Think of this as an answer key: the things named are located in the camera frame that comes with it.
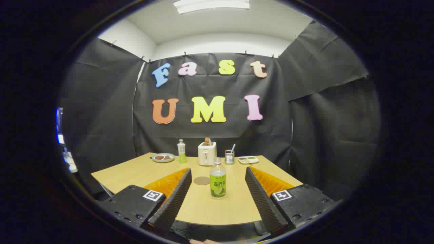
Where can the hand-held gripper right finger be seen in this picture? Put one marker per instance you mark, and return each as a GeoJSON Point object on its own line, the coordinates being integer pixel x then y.
{"type": "Point", "coordinates": [262, 203]}

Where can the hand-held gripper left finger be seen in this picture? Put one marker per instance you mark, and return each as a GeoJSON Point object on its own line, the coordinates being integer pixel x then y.
{"type": "Point", "coordinates": [173, 203]}

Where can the brown round coaster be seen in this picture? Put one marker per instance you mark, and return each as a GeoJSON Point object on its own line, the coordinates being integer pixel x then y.
{"type": "Point", "coordinates": [201, 181]}

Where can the green label juice bottle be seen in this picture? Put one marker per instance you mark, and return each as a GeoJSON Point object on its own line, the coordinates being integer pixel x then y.
{"type": "Point", "coordinates": [217, 184]}

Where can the slim green drink bottle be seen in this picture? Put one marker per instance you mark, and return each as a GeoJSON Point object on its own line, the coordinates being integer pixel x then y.
{"type": "Point", "coordinates": [182, 150]}

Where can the pale green plate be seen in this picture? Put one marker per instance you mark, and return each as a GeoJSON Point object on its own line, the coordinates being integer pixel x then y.
{"type": "Point", "coordinates": [163, 161]}

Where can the white divided dish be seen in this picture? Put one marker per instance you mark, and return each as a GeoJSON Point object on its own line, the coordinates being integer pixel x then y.
{"type": "Point", "coordinates": [248, 160]}

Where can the wooden table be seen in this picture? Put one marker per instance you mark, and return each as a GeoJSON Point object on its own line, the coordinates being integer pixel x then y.
{"type": "Point", "coordinates": [135, 173]}

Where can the white toaster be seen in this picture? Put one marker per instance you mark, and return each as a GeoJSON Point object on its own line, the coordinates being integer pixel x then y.
{"type": "Point", "coordinates": [206, 154]}

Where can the brown bread slice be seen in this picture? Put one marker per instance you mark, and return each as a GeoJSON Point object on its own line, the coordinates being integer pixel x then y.
{"type": "Point", "coordinates": [207, 141]}

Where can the ceiling light panel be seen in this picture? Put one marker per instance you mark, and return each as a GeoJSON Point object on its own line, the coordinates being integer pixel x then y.
{"type": "Point", "coordinates": [210, 5]}

